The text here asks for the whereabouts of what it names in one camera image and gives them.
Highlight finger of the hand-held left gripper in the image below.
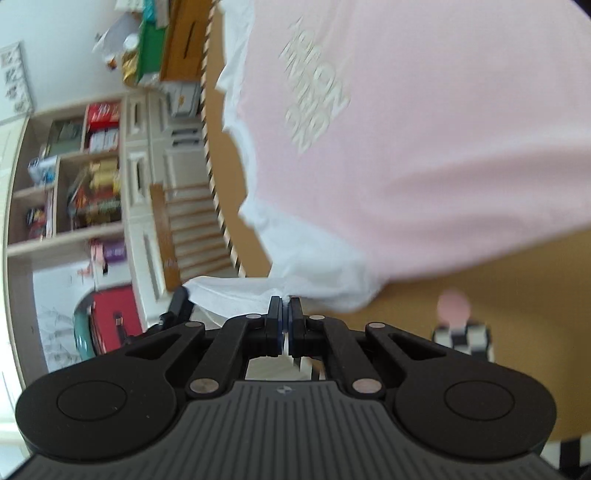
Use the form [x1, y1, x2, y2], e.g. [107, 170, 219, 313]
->
[158, 286, 195, 333]

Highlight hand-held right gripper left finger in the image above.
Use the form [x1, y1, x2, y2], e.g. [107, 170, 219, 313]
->
[124, 295, 284, 400]

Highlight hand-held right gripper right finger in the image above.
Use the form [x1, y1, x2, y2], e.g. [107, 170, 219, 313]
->
[288, 296, 447, 400]

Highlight pink and white t-shirt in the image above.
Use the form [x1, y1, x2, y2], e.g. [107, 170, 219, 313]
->
[182, 0, 591, 325]

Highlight red storage box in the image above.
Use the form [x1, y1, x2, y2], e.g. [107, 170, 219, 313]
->
[90, 285, 145, 357]

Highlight wooden spindle-back chair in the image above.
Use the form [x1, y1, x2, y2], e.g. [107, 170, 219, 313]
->
[148, 181, 246, 292]

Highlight purple water bottle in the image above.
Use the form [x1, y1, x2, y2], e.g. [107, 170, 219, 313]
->
[99, 240, 128, 267]

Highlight teal bowl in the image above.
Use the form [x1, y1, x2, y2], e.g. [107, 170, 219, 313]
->
[74, 291, 99, 361]

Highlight white cabinet with shelves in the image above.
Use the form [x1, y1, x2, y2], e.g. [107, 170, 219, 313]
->
[0, 88, 214, 370]

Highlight large glass jar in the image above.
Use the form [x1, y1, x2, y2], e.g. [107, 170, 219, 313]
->
[67, 168, 122, 230]

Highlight yellow cans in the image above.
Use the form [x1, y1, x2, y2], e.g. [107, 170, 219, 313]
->
[90, 158, 121, 191]

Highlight checkered sticker with pink dot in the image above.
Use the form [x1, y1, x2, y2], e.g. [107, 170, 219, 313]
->
[431, 288, 496, 364]

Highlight white and red box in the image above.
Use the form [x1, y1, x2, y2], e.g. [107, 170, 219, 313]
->
[88, 129, 121, 153]

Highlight green boxes on shelf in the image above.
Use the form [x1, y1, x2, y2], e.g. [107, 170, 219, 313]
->
[46, 119, 85, 156]

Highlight white cardboard box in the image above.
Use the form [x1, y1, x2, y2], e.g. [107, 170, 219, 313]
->
[167, 80, 202, 117]

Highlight gold foil bag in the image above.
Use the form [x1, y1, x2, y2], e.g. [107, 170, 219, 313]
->
[121, 48, 140, 86]

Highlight green plastic bin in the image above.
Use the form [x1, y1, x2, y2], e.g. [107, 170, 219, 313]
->
[136, 0, 174, 87]

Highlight wooden sideboard with drawers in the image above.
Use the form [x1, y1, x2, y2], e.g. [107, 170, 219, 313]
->
[159, 0, 219, 85]

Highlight white paper bag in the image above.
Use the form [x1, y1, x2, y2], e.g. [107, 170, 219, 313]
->
[92, 13, 139, 59]

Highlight white framed wall picture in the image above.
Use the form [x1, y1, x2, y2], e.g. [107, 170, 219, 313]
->
[0, 41, 36, 121]

